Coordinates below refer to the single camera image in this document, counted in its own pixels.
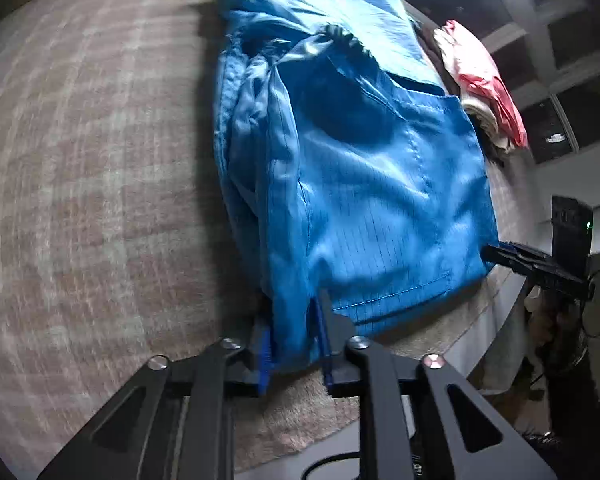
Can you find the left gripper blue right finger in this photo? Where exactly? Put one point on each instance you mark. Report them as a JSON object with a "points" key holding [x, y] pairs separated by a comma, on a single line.
{"points": [[354, 365]]}

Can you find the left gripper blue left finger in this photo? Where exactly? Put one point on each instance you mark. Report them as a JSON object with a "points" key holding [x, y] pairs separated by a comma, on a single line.
{"points": [[230, 369]]}

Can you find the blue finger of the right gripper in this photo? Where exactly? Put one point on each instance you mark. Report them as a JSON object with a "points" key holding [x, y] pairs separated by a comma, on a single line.
{"points": [[521, 259]]}

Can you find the blue striped work jacket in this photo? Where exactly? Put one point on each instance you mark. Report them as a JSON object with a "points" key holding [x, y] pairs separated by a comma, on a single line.
{"points": [[345, 167]]}

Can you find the beige folded garment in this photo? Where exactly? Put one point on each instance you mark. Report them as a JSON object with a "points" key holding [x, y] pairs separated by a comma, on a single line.
{"points": [[479, 109]]}

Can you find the plaid bed sheet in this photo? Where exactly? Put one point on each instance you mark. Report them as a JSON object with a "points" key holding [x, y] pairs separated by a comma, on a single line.
{"points": [[114, 241]]}

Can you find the pink folded garment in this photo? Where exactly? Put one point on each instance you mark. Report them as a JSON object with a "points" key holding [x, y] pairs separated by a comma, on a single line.
{"points": [[475, 71]]}

